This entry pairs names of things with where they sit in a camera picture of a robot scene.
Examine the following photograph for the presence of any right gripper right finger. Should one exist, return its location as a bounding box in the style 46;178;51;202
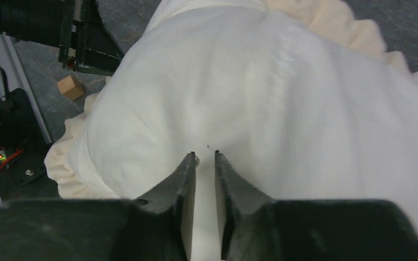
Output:
214;151;284;260

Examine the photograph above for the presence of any white pillow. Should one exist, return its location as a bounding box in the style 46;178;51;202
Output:
64;1;418;260

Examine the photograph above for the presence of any small wooden cube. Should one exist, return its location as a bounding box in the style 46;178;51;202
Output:
57;76;85;101

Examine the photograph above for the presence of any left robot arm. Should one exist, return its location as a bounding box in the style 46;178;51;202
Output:
0;67;48;187

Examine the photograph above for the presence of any grey pillowcase with cream ruffle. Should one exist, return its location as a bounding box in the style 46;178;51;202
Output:
44;1;418;198

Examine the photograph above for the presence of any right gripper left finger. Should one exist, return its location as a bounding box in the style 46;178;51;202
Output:
115;152;197;260

